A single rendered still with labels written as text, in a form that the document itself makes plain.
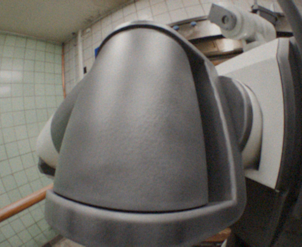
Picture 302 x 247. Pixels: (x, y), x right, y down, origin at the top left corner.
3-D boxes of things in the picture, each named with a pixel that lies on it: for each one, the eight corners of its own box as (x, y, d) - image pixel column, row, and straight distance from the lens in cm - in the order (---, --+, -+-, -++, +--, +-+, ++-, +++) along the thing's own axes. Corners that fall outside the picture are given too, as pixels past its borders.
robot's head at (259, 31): (284, 54, 32) (268, 15, 35) (259, 44, 23) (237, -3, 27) (259, 62, 34) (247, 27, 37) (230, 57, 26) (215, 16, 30)
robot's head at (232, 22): (272, 25, 30) (244, 9, 34) (245, 10, 23) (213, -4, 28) (259, 52, 30) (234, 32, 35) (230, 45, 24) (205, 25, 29)
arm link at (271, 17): (282, 13, 70) (283, 38, 63) (271, 21, 76) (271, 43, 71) (254, 0, 65) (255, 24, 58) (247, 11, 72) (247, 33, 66)
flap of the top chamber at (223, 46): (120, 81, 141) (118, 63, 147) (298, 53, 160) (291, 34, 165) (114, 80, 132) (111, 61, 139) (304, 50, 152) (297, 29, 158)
